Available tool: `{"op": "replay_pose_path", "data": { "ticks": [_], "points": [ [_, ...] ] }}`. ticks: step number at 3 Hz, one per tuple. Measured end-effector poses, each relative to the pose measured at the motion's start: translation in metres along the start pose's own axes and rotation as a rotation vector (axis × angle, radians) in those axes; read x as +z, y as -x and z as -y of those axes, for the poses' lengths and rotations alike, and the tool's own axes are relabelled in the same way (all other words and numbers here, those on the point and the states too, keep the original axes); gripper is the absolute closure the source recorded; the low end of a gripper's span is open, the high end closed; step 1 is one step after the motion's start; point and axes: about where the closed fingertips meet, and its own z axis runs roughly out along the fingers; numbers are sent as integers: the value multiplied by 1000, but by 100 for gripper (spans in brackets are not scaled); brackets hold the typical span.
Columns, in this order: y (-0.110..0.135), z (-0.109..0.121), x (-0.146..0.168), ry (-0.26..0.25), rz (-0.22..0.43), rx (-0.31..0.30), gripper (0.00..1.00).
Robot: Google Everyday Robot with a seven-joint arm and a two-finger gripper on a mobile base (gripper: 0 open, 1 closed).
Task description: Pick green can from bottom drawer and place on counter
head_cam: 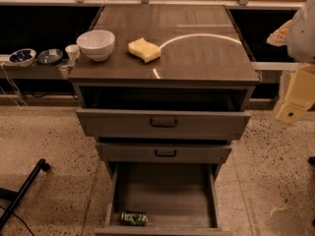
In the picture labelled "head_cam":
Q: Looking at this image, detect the dark blue small dish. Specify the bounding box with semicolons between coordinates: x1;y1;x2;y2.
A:
37;48;63;65

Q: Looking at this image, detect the grey side shelf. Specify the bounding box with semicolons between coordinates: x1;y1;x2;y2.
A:
0;55;71;80

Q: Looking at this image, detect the yellow sponge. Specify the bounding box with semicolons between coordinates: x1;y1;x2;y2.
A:
128;37;161;63

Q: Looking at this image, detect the grey bottom drawer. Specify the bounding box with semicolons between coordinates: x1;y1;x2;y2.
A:
94;162;233;236

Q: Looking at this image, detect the black stand leg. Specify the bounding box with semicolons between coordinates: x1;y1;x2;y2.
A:
0;158;50;231

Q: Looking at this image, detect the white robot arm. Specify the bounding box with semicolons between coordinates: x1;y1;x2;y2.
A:
267;0;315;126

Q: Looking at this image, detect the grey middle drawer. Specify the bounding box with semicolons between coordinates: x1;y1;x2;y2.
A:
96;143;231;164

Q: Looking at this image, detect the blue patterned bowl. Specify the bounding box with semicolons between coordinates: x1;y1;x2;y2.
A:
9;48;36;67

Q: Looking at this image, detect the green soda can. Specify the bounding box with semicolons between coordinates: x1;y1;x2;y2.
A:
121;210;148;226

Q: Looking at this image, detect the grey top drawer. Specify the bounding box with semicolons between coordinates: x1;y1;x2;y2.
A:
77;109;250;141

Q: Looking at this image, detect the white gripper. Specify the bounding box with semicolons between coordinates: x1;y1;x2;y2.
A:
267;21;315;125

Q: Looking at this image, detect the grey drawer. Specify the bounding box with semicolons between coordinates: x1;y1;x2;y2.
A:
94;162;233;236
96;143;231;164
77;109;250;141

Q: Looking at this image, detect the white cable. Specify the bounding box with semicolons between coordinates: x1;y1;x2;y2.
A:
0;62;29;109

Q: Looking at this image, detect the small white cup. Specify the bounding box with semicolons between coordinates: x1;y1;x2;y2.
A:
65;44;80;63

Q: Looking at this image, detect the white ceramic bowl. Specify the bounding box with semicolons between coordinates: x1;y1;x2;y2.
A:
76;29;115;61

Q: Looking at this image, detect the grey drawer cabinet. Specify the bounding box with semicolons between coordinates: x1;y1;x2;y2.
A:
67;3;262;172

